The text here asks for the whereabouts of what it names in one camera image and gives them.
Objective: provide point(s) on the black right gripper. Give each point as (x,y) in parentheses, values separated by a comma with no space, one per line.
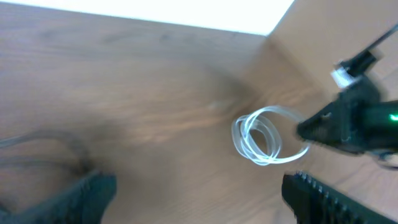
(352,123)

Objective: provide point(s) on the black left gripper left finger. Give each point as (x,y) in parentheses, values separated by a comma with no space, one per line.
(84,203)

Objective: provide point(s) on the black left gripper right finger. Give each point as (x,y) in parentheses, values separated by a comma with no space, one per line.
(313,202)

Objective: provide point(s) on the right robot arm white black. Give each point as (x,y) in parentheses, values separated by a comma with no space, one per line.
(387,156)

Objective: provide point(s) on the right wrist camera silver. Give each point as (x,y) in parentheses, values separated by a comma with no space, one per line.
(347,72)

